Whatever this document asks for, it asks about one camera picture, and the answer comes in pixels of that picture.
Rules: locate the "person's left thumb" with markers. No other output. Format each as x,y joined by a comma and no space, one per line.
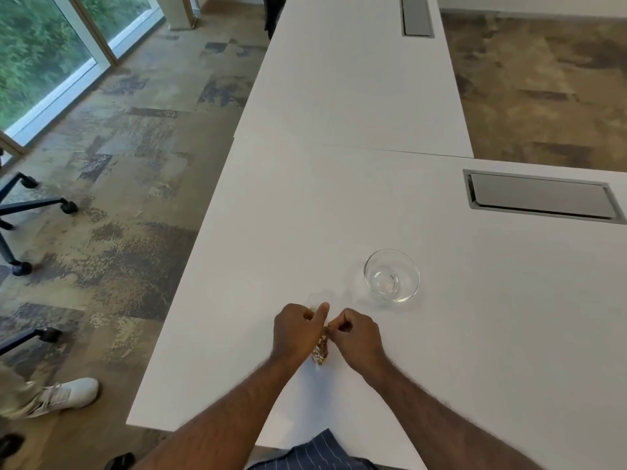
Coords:
321,315

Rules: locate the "person's right forearm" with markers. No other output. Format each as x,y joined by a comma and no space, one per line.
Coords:
441,420

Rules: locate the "person's left forearm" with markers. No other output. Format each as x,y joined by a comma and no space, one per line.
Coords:
220,418

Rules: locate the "black office chair base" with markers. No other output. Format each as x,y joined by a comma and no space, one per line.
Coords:
27,338
19,210

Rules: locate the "black chair caster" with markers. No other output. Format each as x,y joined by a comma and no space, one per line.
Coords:
120,461
11,443

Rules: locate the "person's right thumb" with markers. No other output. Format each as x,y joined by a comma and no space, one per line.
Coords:
338,329

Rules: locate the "navy striped shirt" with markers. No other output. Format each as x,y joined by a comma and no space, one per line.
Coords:
313,454

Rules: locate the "small clear golden snack packet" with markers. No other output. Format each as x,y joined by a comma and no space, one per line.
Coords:
321,351

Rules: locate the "clear glass bowl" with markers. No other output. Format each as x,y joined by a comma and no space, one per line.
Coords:
392,275

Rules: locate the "dark chair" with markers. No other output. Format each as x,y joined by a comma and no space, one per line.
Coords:
272,14

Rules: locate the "white column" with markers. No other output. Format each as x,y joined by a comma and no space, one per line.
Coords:
179,11

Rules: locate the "glass window with white frame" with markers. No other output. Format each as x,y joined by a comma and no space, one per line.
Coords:
54,48

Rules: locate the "person's left hand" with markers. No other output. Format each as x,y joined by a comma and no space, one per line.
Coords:
291,335

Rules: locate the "person's right hand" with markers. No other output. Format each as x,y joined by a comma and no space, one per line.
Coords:
360,342

